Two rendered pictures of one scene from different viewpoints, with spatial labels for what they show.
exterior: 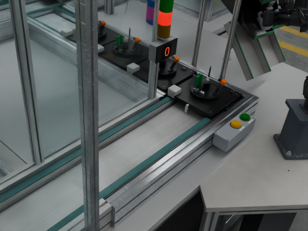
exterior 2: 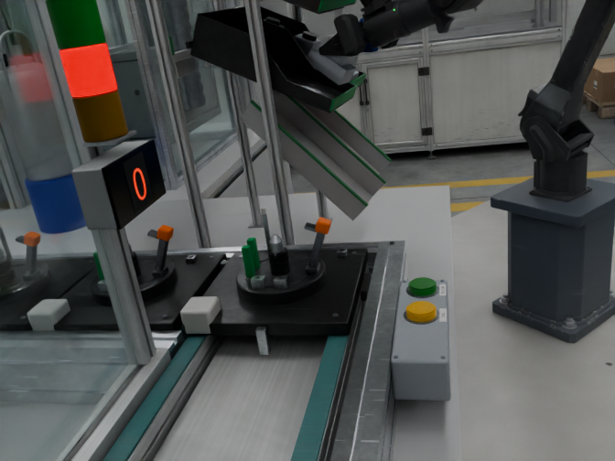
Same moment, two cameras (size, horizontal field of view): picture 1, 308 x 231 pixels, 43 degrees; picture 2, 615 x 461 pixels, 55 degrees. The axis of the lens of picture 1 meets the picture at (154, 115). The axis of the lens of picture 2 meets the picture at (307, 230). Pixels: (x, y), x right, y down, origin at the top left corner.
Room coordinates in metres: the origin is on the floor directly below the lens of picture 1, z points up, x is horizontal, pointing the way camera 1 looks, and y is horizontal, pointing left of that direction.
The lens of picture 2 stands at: (0.68, 0.08, 1.38)
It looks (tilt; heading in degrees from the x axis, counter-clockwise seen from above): 22 degrees down; 336
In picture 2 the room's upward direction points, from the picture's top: 8 degrees counter-clockwise
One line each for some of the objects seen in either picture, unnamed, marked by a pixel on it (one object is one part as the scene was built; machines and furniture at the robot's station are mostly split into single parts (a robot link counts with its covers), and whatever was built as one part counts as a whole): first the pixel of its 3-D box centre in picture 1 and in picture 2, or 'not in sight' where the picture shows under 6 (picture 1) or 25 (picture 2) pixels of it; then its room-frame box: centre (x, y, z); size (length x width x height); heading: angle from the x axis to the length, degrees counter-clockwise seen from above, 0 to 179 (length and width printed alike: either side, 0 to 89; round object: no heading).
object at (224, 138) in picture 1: (234, 130); (422, 333); (1.26, -0.33, 0.93); 0.21 x 0.07 x 0.06; 142
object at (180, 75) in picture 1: (162, 62); (128, 262); (1.62, -0.02, 1.01); 0.24 x 0.24 x 0.13; 52
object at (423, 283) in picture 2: (244, 117); (422, 289); (1.31, -0.37, 0.96); 0.04 x 0.04 x 0.02
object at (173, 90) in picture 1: (174, 91); (201, 315); (1.44, -0.08, 0.97); 0.05 x 0.05 x 0.04; 52
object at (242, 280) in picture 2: (205, 90); (281, 276); (1.46, -0.22, 0.98); 0.14 x 0.14 x 0.02
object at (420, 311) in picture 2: (235, 124); (421, 314); (1.26, -0.33, 0.96); 0.04 x 0.04 x 0.02
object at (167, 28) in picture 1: (163, 29); (101, 115); (1.38, -0.01, 1.28); 0.05 x 0.05 x 0.05
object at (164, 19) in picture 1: (165, 16); (89, 69); (1.38, -0.01, 1.33); 0.05 x 0.05 x 0.05
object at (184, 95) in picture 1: (205, 94); (283, 287); (1.46, -0.22, 0.96); 0.24 x 0.24 x 0.02; 52
